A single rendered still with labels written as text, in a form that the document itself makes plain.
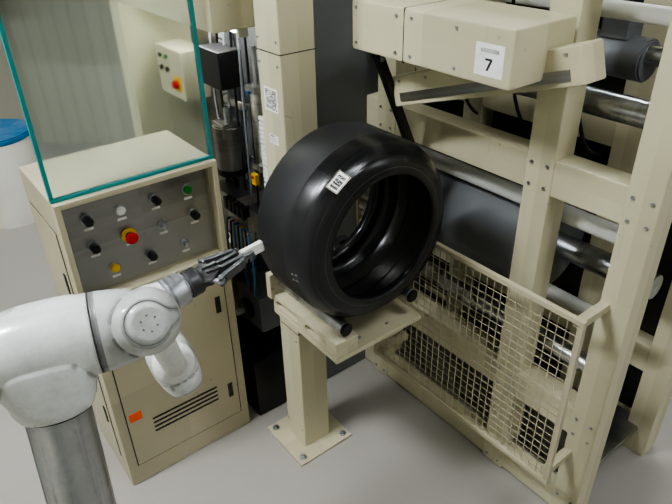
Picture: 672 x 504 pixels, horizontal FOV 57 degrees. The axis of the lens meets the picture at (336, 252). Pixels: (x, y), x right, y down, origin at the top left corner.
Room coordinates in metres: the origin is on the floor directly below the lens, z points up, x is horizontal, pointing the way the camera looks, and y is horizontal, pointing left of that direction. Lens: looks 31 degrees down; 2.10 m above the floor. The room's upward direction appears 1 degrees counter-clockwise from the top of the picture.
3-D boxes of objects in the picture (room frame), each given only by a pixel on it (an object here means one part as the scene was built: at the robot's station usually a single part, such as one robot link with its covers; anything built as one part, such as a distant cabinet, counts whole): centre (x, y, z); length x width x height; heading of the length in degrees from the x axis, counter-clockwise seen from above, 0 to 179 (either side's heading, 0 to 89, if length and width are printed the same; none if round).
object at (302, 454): (1.92, 0.14, 0.01); 0.27 x 0.27 x 0.02; 37
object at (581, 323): (1.74, -0.43, 0.65); 0.90 x 0.02 x 0.70; 37
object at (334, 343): (1.64, 0.08, 0.83); 0.36 x 0.09 x 0.06; 37
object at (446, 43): (1.81, -0.35, 1.71); 0.61 x 0.25 x 0.15; 37
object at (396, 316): (1.73, -0.03, 0.80); 0.37 x 0.36 x 0.02; 127
